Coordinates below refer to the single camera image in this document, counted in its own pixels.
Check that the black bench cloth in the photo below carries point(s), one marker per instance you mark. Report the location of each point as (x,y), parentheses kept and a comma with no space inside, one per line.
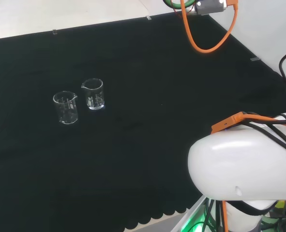
(133,149)

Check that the orange connector box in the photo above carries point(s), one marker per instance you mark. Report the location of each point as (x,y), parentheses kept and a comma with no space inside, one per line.
(223,124)

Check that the yellow stop button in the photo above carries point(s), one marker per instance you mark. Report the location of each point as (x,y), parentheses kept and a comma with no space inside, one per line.
(281,205)

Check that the grey metal base plate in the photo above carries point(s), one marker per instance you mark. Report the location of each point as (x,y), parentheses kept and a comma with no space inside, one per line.
(193,215)

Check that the clear glass beaker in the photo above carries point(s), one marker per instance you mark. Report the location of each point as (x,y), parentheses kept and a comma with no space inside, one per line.
(65,108)
(95,97)

